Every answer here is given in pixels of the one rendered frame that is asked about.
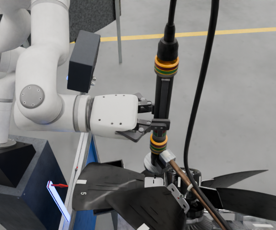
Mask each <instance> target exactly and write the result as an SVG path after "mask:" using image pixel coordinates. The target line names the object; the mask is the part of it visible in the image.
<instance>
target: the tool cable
mask: <svg viewBox="0 0 276 230"><path fill-rule="evenodd" d="M176 1H177V0H170V7H169V16H168V25H169V26H172V25H173V24H174V17H175V7H176ZM218 10H219V0H211V13H210V20H209V27H208V33H207V40H206V45H205V50H204V55H203V60H202V66H201V70H200V75H199V79H198V83H197V88H196V93H195V98H194V102H193V106H192V110H191V116H190V120H189V125H188V129H187V134H186V140H185V146H184V156H183V159H184V167H185V171H186V174H187V176H188V178H189V180H190V182H191V184H190V185H189V187H188V188H187V190H188V191H191V190H190V189H191V188H192V187H194V188H195V190H196V191H197V192H198V194H199V195H200V197H201V198H202V199H203V201H204V202H205V203H206V204H207V206H208V207H209V208H210V210H211V211H212V212H213V213H214V214H215V216H216V217H217V218H218V219H219V221H220V222H221V223H222V224H223V226H224V227H225V228H226V230H233V229H232V228H231V227H230V226H229V224H228V223H227V222H226V221H225V219H224V218H223V217H222V216H221V215H220V214H219V212H218V211H217V210H216V209H215V207H214V206H213V205H212V204H211V202H210V201H209V200H208V198H207V197H206V196H205V194H204V193H203V192H202V191H201V189H200V188H199V186H198V185H197V182H196V181H195V180H194V178H193V177H192V175H191V172H190V170H189V166H188V150H189V144H190V140H191V135H192V130H193V126H194V122H195V118H196V114H197V109H198V106H199V102H200V98H201V94H202V89H203V85H204V81H205V77H206V74H207V68H208V64H209V60H210V56H211V51H212V45H213V40H214V36H215V30H216V25H217V20H218Z"/></svg>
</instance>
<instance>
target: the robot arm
mask: <svg viewBox="0 0 276 230"><path fill-rule="evenodd" d="M69 5H70V0H0V11H1V12H2V14H3V16H2V19H1V21H0V72H4V73H7V75H6V76H5V77H4V78H2V79H0V149H5V148H11V147H14V146H16V141H14V139H9V138H8V135H9V127H10V120H11V110H12V102H13V95H14V91H15V89H16V102H15V105H14V120H15V123H16V125H17V127H18V128H19V129H21V130H26V131H60V132H83V133H88V132H89V131H91V133H92V134H94V135H97V136H102V137H107V138H114V139H123V140H131V141H133V142H138V141H139V140H140V139H141V137H142V136H144V135H145V134H146V133H148V132H151V130H158V131H164V130H166V131H168V130H169V129H170V119H152V121H149V120H143V119H138V113H148V112H151V114H153V115H154V103H152V102H151V101H148V100H147V99H145V98H144V97H143V96H142V95H141V93H139V92H138V93H135V94H108V95H100V96H95V98H90V95H71V94H58V93H57V88H56V79H57V67H59V66H61V65H63V64H64V63H65V62H66V61H67V59H68V57H69ZM26 9H27V10H30V11H31V15H30V14H29V12H28V11H27V10H26ZM30 33H31V46H30V47H28V48H27V49H26V48H23V47H20V46H21V45H22V44H23V43H24V42H25V41H26V40H27V38H28V37H29V35H30ZM141 107H143V108H141Z"/></svg>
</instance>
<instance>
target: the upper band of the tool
mask: <svg viewBox="0 0 276 230"><path fill-rule="evenodd" d="M155 62H156V63H157V64H158V65H159V66H161V67H164V68H171V67H174V66H176V65H177V64H178V63H179V57H178V58H177V59H176V60H174V61H170V62H167V61H162V60H160V59H159V58H158V57H157V55H156V56H155ZM159 70H160V69H159ZM162 71H164V70H162ZM172 71H173V70H172ZM157 72H158V71H157ZM160 74H162V73H160ZM164 75H166V74H164ZM168 75H170V74H168Z"/></svg>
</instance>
